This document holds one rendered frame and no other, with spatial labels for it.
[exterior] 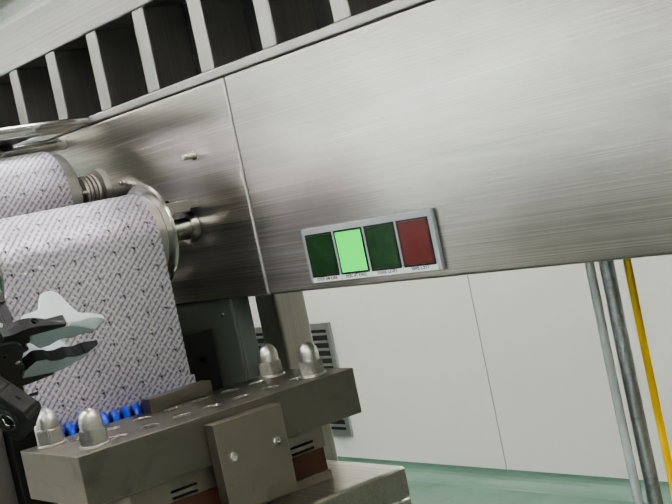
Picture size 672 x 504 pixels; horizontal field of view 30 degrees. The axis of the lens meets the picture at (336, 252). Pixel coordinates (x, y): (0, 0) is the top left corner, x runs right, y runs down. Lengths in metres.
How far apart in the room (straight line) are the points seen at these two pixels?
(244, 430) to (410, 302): 3.61
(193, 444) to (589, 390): 3.14
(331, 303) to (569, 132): 4.30
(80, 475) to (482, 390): 3.58
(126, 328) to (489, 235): 0.56
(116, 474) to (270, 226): 0.41
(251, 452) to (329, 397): 0.15
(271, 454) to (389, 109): 0.44
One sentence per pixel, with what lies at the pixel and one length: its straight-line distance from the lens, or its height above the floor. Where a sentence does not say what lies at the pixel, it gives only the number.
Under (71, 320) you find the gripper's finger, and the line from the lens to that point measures 1.38.
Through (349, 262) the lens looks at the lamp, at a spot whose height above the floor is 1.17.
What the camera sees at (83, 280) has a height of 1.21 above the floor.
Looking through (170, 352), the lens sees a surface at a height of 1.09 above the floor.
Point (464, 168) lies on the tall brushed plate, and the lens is 1.36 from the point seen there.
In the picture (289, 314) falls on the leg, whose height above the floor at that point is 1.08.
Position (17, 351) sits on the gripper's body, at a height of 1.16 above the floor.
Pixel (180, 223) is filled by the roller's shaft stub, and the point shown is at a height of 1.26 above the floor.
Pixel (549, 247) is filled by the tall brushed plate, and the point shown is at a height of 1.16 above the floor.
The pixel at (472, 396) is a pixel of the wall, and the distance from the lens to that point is 4.97.
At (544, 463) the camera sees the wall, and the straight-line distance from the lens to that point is 4.80.
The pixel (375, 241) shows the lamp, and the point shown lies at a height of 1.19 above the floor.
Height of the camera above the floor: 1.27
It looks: 3 degrees down
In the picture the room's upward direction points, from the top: 12 degrees counter-clockwise
